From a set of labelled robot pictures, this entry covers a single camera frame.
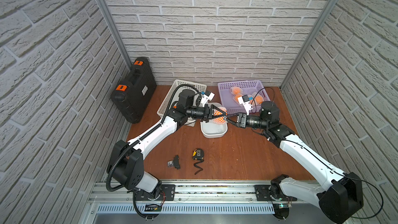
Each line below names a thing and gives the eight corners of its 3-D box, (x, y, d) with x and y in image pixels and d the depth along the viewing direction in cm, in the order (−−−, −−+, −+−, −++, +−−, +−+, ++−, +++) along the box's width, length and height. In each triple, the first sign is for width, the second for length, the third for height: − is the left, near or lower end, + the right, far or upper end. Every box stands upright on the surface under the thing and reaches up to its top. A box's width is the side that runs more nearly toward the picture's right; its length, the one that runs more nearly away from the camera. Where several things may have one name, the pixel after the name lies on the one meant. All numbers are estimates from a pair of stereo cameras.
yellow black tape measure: (192, 160, 86) (192, 158, 83) (193, 150, 89) (192, 147, 87) (203, 160, 86) (203, 158, 83) (203, 150, 90) (203, 148, 87)
